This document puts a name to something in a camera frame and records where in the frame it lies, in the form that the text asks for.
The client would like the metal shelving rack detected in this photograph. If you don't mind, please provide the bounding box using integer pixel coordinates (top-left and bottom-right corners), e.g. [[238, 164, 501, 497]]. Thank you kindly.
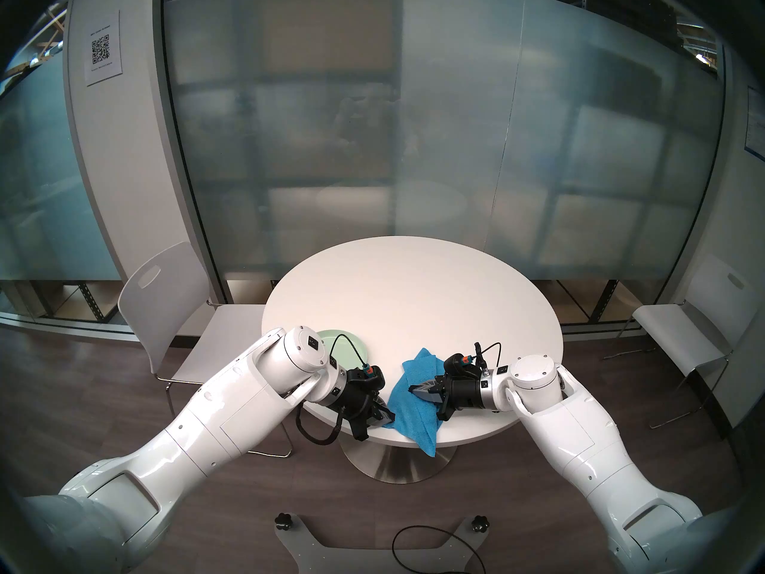
[[0, 280, 120, 325], [538, 277, 664, 327]]

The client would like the pale green plate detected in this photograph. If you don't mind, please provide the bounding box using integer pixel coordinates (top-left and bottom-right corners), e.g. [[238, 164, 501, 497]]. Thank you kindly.
[[314, 329, 368, 373]]

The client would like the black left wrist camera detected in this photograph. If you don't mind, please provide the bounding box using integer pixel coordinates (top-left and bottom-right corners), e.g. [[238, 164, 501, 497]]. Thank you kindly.
[[353, 365, 387, 391]]

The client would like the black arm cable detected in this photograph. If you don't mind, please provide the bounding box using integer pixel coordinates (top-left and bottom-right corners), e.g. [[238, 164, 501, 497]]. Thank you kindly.
[[294, 334, 368, 446], [471, 341, 504, 373]]

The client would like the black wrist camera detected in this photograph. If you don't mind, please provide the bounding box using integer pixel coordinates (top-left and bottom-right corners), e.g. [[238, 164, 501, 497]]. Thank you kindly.
[[353, 365, 387, 391], [442, 353, 481, 381]]

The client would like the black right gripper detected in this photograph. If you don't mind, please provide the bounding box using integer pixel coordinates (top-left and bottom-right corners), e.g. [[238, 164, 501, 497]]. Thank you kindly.
[[408, 373, 484, 423]]

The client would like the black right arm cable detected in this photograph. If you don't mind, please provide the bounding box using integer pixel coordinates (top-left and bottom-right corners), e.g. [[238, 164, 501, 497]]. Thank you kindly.
[[471, 341, 504, 373]]

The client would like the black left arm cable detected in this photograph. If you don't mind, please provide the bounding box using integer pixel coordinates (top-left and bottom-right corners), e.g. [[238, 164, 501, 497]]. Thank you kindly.
[[294, 334, 368, 446]]

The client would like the blue microfibre napkin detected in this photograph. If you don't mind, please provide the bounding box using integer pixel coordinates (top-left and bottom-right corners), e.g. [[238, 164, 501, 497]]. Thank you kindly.
[[381, 347, 448, 458]]

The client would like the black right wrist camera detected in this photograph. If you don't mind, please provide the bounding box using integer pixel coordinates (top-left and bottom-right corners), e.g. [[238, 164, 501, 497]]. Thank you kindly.
[[442, 353, 481, 381]]

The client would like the white chair with metal legs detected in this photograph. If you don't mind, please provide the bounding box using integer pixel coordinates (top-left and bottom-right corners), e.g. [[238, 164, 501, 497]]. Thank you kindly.
[[604, 255, 754, 430], [118, 241, 293, 458]]

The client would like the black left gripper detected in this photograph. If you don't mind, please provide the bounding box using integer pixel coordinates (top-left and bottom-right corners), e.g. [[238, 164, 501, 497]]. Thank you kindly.
[[338, 375, 397, 442]]

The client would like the metal table pedestal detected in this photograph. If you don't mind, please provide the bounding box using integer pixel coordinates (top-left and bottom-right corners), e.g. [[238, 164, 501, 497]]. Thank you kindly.
[[338, 435, 458, 484]]

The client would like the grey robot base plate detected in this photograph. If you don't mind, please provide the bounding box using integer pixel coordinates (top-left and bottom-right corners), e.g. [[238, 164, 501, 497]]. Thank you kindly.
[[274, 513, 494, 574]]

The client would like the black floor cable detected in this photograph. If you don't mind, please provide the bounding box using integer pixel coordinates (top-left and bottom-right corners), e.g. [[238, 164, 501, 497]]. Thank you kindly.
[[391, 525, 479, 574]]

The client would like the white QR code sign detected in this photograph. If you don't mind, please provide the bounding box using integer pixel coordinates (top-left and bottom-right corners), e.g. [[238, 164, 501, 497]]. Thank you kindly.
[[85, 10, 124, 87]]

